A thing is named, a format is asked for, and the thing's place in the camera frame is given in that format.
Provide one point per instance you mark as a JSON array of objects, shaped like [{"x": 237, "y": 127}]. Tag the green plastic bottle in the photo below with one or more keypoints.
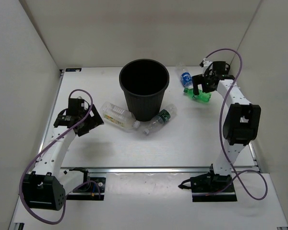
[{"x": 201, "y": 97}]

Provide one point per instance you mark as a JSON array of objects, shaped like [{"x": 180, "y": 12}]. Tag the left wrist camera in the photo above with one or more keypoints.
[{"x": 76, "y": 107}]

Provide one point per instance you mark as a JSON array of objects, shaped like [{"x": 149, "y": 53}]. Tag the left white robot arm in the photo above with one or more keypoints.
[{"x": 44, "y": 186}]

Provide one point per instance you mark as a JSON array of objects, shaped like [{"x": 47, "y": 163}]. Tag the yellow label clear bottle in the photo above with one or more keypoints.
[{"x": 119, "y": 116}]

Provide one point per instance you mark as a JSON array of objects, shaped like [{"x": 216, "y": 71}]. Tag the left black table label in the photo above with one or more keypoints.
[{"x": 73, "y": 69}]

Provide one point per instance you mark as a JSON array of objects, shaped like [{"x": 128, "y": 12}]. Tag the aluminium rail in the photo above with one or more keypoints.
[{"x": 149, "y": 170}]

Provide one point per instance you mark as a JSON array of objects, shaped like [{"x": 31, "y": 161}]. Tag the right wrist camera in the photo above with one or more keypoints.
[{"x": 214, "y": 67}]

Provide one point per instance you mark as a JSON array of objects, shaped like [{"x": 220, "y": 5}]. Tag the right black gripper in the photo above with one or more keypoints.
[{"x": 201, "y": 79}]

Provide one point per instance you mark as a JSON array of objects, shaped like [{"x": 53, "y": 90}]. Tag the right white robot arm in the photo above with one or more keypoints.
[{"x": 239, "y": 127}]

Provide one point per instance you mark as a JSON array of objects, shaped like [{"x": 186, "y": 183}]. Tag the green label clear bottle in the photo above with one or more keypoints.
[{"x": 162, "y": 118}]

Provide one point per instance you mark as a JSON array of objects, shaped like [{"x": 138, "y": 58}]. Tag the blue label clear bottle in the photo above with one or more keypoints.
[{"x": 184, "y": 75}]

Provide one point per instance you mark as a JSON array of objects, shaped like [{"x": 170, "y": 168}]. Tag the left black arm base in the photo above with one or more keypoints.
[{"x": 92, "y": 191}]

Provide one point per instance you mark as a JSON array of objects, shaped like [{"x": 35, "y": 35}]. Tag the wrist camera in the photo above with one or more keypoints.
[
  {"x": 214, "y": 67},
  {"x": 76, "y": 107}
]

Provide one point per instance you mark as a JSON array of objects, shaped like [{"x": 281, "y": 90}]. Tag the black ribbed plastic bin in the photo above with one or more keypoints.
[{"x": 144, "y": 82}]

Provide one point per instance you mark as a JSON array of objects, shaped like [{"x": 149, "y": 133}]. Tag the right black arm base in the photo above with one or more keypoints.
[{"x": 210, "y": 187}]

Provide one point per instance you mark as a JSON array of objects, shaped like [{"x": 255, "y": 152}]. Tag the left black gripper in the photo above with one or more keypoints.
[{"x": 94, "y": 121}]

